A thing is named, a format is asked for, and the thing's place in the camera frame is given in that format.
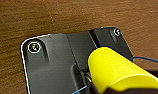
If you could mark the small yellow cup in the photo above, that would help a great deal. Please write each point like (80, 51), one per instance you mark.
(118, 70)

